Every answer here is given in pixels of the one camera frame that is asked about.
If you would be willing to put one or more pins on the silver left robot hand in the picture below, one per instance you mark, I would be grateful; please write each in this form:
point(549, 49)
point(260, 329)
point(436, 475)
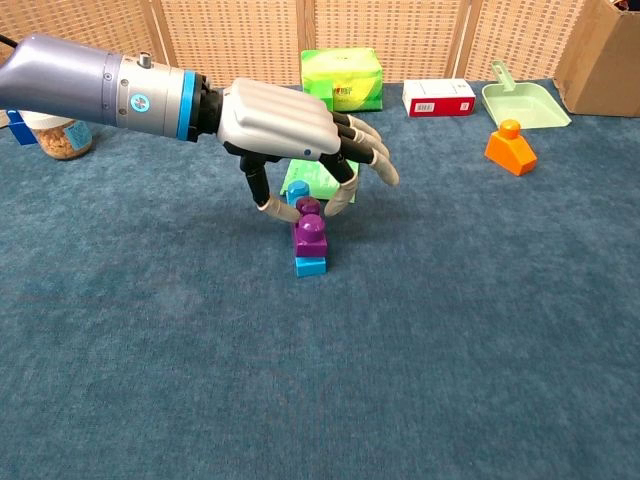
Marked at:
point(280, 120)

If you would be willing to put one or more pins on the small purple two-stud brick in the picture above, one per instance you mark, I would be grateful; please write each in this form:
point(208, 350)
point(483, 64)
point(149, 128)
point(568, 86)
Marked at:
point(310, 240)

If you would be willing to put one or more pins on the long blue four-stud brick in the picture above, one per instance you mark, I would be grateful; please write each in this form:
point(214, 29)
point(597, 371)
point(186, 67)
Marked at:
point(310, 267)

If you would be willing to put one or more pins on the orange sloped brick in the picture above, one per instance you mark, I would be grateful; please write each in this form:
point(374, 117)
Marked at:
point(510, 150)

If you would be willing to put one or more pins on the dark blue brick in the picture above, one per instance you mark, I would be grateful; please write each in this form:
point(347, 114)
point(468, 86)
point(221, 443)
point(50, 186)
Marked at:
point(20, 132)

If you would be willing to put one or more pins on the green foil sachet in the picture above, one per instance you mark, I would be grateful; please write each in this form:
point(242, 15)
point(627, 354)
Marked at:
point(305, 172)

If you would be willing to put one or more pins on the green yellow tissue pack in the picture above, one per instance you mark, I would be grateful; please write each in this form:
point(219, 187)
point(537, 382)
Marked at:
point(355, 70)

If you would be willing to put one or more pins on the woven wicker folding screen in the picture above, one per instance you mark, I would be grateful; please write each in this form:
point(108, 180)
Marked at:
point(400, 40)

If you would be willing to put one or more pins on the red white cardboard box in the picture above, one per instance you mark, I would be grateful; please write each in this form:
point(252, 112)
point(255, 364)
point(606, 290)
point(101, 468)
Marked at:
point(437, 97)

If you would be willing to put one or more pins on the clear jar with white lid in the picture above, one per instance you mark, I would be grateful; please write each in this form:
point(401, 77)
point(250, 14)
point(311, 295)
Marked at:
point(60, 140)

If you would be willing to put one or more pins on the pale green plastic dustpan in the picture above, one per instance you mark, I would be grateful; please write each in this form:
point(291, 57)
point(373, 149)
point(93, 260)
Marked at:
point(525, 107)

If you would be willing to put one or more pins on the blue felt table cloth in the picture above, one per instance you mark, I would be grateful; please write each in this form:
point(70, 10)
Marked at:
point(300, 375)

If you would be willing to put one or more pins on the brown cardboard box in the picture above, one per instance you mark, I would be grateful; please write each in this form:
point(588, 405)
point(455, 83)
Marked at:
point(605, 65)

